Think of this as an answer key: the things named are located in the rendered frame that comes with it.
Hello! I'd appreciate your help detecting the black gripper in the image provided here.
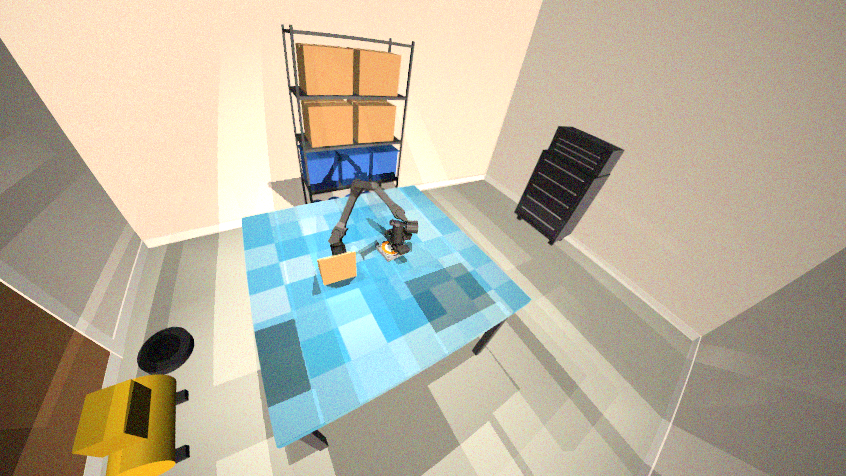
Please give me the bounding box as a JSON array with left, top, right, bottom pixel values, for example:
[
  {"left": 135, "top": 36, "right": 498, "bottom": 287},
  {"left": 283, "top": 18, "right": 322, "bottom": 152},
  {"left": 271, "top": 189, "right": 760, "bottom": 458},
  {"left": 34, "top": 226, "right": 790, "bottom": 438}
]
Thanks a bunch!
[{"left": 384, "top": 229, "right": 410, "bottom": 255}]

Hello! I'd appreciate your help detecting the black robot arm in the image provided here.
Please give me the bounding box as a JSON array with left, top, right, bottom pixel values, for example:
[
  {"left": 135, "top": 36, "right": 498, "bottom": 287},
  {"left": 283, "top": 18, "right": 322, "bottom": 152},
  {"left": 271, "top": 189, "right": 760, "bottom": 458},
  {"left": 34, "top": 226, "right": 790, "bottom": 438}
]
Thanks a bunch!
[{"left": 328, "top": 179, "right": 418, "bottom": 256}]

